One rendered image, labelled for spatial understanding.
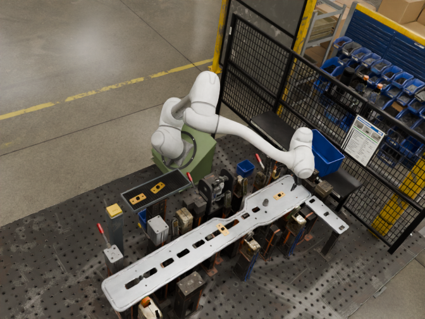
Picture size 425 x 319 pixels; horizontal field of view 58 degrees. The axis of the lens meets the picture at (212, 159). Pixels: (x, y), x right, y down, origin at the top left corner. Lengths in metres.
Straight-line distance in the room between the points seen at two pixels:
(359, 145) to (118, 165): 2.27
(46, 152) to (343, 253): 2.85
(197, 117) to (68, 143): 2.34
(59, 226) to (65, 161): 1.44
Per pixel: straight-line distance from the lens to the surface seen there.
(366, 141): 2.59
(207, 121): 1.98
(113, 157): 3.93
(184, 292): 1.96
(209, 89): 2.02
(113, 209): 2.05
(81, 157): 3.96
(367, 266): 2.77
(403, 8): 6.07
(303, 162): 1.96
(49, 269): 2.45
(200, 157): 2.61
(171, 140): 2.51
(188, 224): 2.15
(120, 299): 1.98
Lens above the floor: 2.79
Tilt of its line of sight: 45 degrees down
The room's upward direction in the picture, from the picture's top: 11 degrees clockwise
